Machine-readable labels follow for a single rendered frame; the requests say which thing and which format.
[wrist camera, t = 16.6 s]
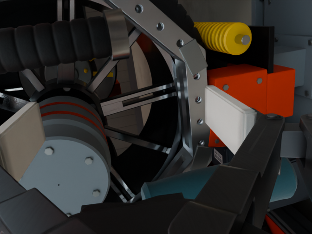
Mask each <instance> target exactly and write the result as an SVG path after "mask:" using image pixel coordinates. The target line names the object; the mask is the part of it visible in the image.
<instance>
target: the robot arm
mask: <svg viewBox="0 0 312 234"><path fill-rule="evenodd" d="M205 123H206V124H207V125H208V126H209V127H210V129H211V130H212V131H213V132H214V133H215V134H216V135H217V136H218V137H219V138H220V139H221V140H222V141H223V142H224V144H225V145H226V146H227V147H228V148H229V149H230V150H231V151H232V152H233V154H234V157H233V158H232V160H231V161H230V163H229V164H228V166H227V165H221V164H220V165H219V166H218V167H217V169H216V170H215V171H214V173H213V174H212V175H211V177H210V178H209V180H208V181H207V182H206V184H205V185H204V187H203V188H202V190H201V191H200V192H199V194H198V195H197V197H196V198H195V199H185V198H184V197H183V194H182V192H181V193H174V194H167V195H158V196H154V197H151V198H148V199H145V200H141V201H137V202H133V203H125V202H103V203H96V204H89V205H82V206H81V211H80V213H77V214H74V215H71V216H69V217H68V216H67V215H66V214H65V213H64V212H63V211H61V210H60V209H59V208H58V207H57V206H56V205H55V204H54V203H52V202H51V201H50V200H49V199H48V198H47V197H46V196H44V195H43V194H42V193H41V192H40V191H39V190H38V189H36V188H32V189H30V190H26V189H25V188H24V187H23V186H22V185H20V184H19V183H18V182H19V180H20V179H21V177H22V176H23V174H24V173H25V171H26V170H27V168H28V166H29V165H30V163H31V162H32V160H33V159H34V157H35V156H36V154H37V153H38V151H39V149H40V148H41V146H42V145H43V143H44V142H45V140H46V137H45V132H44V127H43V123H42V118H41V113H40V108H39V104H38V103H37V102H29V103H27V104H26V105H25V106H24V107H22V108H21V109H20V110H19V111H18V112H16V113H15V114H14V115H13V116H12V117H10V118H9V119H8V120H7V121H5V122H4V123H3V124H2V125H1V126H0V234H270V233H268V232H266V231H264V230H262V229H261V228H262V225H263V222H264V219H265V216H266V212H267V209H268V205H269V202H270V199H271V196H272V193H273V189H274V186H275V183H276V179H277V176H278V175H280V174H281V162H282V157H291V158H296V163H297V165H298V168H299V170H300V173H301V176H302V178H303V181H304V183H305V186H306V189H307V191H308V194H309V197H310V199H311V201H312V113H310V114H304V115H301V116H300V123H285V118H284V117H283V116H281V115H277V114H274V113H269V114H263V113H261V112H259V111H257V110H256V109H254V108H252V107H248V106H247V105H245V104H243V103H242V102H240V101H239V100H237V99H235V98H234V97H232V96H230V95H228V94H227V93H225V92H224V91H222V90H220V89H219V88H217V87H215V86H214V85H207V86H206V87H205Z"/></svg>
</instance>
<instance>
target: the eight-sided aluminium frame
mask: <svg viewBox="0 0 312 234"><path fill-rule="evenodd" d="M103 1H104V2H105V3H106V4H108V5H109V6H110V7H111V8H113V9H119V8H121V9H122V11H123V14H124V18H125V19H126V20H128V21H129V22H130V23H131V24H132V25H134V26H135V27H136V28H137V29H138V30H140V31H141V32H142V33H144V34H145V35H146V36H147V37H148V38H150V39H151V40H152V41H154V42H155V43H156V44H157V45H159V46H160V47H161V48H162V49H163V50H164V51H166V52H167V53H168V54H169V55H171V56H172V57H173V58H174V59H175V69H176V78H177V88H178V98H179V107H180V117H181V127H182V141H183V147H182V148H181V149H180V151H179V152H178V153H177V155H176V156H175V157H174V159H173V160H172V161H171V163H170V164H169V165H168V167H167V168H166V169H165V170H164V172H163V173H162V174H161V175H160V177H159V178H158V179H157V180H160V179H163V178H166V177H170V176H174V175H177V174H180V173H184V172H188V171H191V170H195V169H200V168H204V167H207V166H208V165H209V164H210V162H211V161H212V154H211V152H212V149H213V148H212V147H209V146H208V144H209V136H210V127H209V126H208V125H207V124H206V123H205V87H206V86H207V85H208V83H207V67H208V64H207V62H206V51H205V49H204V48H203V47H202V46H201V45H199V44H198V43H197V41H196V39H193V38H191V37H190V36H189V35H188V34H187V33H186V32H184V31H183V30H182V29H181V28H180V27H179V26H178V25H177V24H176V23H175V22H173V21H172V20H171V19H170V18H169V17H168V16H166V15H165V14H164V13H163V12H162V11H161V10H160V9H158V8H157V7H156V6H155V5H154V4H153V3H151V2H150V1H149V0H103ZM135 8H136V11H135Z"/></svg>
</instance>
